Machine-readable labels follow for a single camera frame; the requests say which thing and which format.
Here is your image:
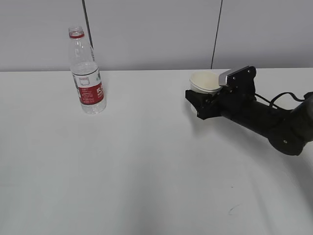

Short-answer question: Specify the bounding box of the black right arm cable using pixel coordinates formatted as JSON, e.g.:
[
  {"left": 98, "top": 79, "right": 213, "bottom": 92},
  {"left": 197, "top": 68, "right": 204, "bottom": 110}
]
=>
[{"left": 254, "top": 92, "right": 306, "bottom": 110}]

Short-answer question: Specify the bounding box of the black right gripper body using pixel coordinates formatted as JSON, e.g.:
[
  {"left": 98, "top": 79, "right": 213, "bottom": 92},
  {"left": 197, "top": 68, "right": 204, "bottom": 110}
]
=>
[{"left": 197, "top": 87, "right": 256, "bottom": 120}]

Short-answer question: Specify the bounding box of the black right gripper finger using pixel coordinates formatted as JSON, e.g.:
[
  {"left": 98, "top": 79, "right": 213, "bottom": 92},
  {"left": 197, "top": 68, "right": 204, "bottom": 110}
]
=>
[{"left": 185, "top": 90, "right": 211, "bottom": 109}]

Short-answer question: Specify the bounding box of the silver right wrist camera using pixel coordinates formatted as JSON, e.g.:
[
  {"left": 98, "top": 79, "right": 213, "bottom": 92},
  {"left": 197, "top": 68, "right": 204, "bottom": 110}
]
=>
[{"left": 218, "top": 66, "right": 256, "bottom": 94}]

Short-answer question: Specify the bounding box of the white paper cup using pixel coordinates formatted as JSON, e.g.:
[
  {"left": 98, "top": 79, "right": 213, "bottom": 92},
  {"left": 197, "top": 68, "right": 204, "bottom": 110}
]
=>
[{"left": 189, "top": 70, "right": 222, "bottom": 115}]

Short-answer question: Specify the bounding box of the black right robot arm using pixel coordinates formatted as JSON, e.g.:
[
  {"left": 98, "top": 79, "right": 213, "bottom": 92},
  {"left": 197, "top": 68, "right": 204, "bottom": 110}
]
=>
[{"left": 185, "top": 87, "right": 313, "bottom": 156}]

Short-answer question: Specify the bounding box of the clear water bottle red label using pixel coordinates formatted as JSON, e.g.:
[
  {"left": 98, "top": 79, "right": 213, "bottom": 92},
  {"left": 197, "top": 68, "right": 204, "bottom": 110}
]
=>
[{"left": 68, "top": 26, "right": 106, "bottom": 115}]

